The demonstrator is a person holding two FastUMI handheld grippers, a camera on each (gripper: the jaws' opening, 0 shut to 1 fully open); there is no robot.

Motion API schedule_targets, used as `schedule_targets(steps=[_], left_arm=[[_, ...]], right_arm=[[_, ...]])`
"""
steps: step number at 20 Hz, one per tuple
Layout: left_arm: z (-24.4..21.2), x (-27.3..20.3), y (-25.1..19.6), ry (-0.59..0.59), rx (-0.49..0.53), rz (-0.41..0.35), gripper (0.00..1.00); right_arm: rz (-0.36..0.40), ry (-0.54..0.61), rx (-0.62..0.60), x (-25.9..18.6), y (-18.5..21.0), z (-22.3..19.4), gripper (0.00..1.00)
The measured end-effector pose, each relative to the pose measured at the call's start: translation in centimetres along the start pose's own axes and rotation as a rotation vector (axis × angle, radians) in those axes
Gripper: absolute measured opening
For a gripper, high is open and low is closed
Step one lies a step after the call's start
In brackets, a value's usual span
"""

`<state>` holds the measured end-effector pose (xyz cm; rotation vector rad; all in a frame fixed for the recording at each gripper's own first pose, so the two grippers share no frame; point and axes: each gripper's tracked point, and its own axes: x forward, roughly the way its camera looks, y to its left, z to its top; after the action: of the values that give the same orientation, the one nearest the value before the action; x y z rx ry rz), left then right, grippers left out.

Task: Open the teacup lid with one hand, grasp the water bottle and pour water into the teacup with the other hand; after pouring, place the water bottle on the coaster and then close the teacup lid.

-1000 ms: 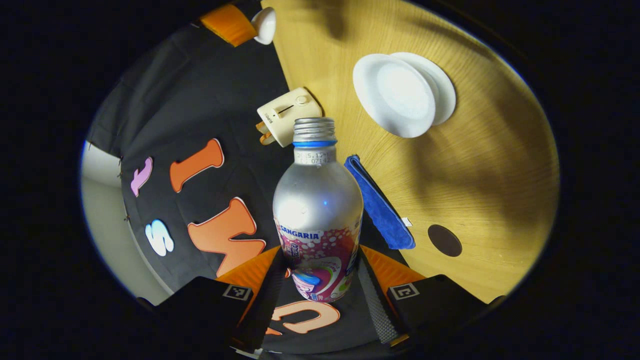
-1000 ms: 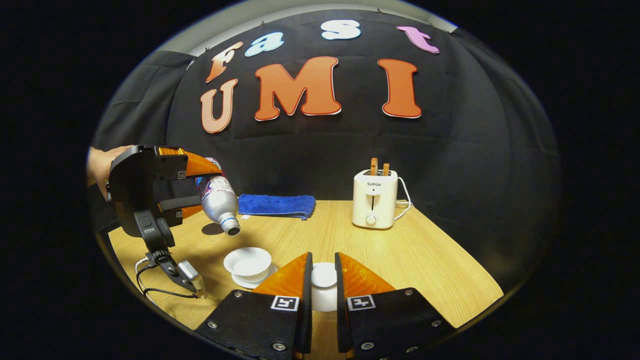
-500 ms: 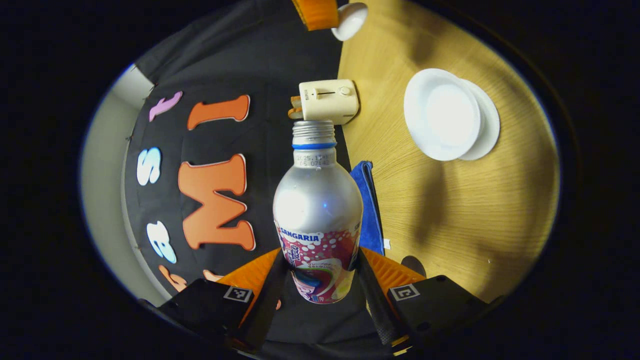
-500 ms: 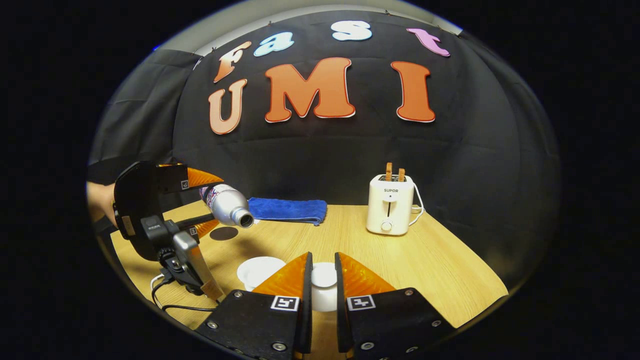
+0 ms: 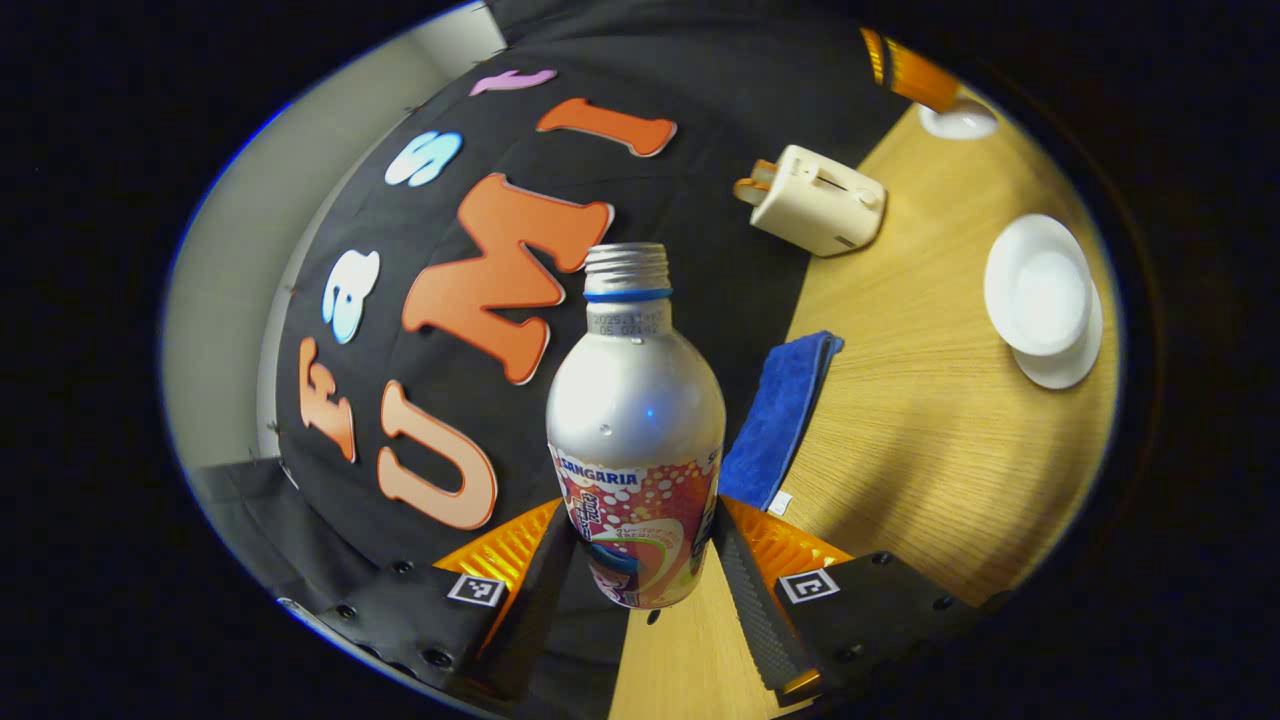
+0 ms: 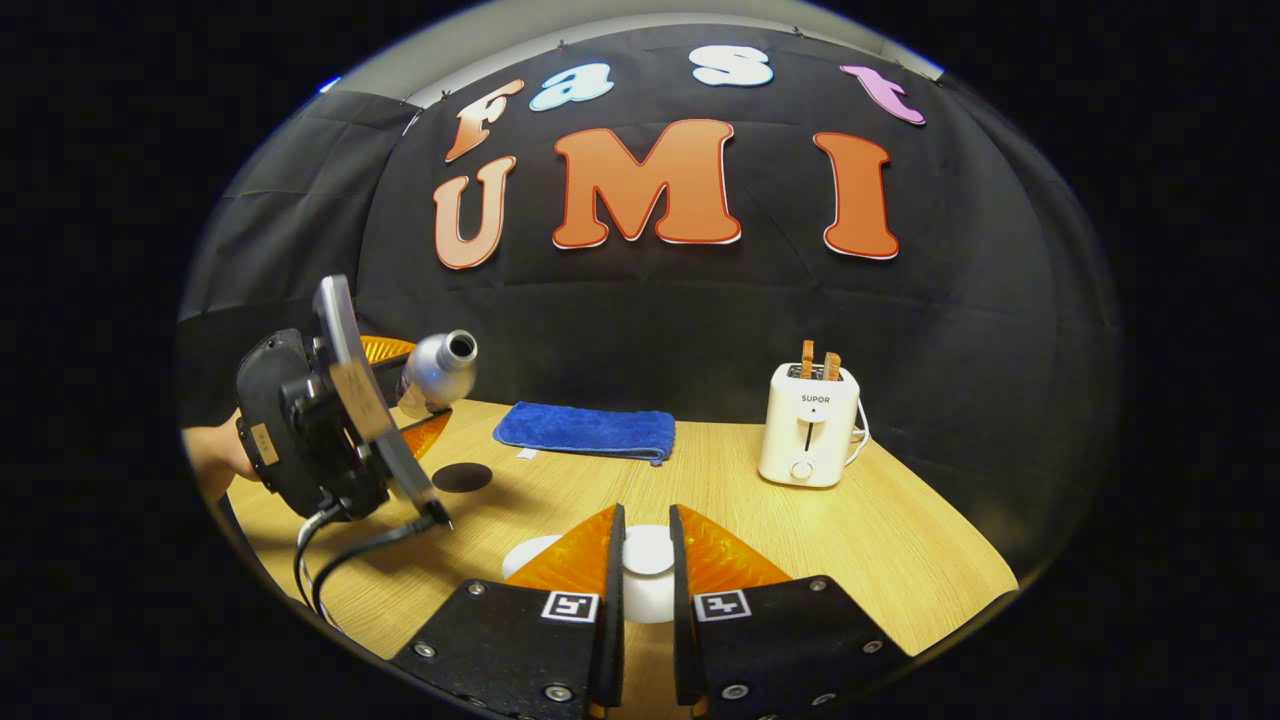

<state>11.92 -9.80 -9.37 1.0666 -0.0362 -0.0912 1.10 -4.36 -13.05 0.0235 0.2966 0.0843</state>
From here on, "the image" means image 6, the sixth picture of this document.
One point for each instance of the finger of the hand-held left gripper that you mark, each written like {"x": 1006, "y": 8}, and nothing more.
{"x": 385, "y": 350}
{"x": 425, "y": 430}

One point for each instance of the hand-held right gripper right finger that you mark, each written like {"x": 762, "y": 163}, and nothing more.
{"x": 682, "y": 620}

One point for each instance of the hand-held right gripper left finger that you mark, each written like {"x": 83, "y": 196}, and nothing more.
{"x": 613, "y": 620}

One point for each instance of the silver water bottle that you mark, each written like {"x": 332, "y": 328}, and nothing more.
{"x": 435, "y": 375}

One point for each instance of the dark round coaster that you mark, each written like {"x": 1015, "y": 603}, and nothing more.
{"x": 462, "y": 478}

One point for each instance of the white teacup lid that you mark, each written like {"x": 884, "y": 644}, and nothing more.
{"x": 648, "y": 560}

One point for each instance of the white teacup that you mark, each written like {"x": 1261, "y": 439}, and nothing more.
{"x": 528, "y": 555}

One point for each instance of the blue folded cloth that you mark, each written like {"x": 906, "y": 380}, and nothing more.
{"x": 585, "y": 430}

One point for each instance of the white toaster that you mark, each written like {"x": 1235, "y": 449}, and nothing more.
{"x": 810, "y": 430}

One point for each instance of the brown bread slice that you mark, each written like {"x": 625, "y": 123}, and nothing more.
{"x": 831, "y": 366}
{"x": 806, "y": 358}

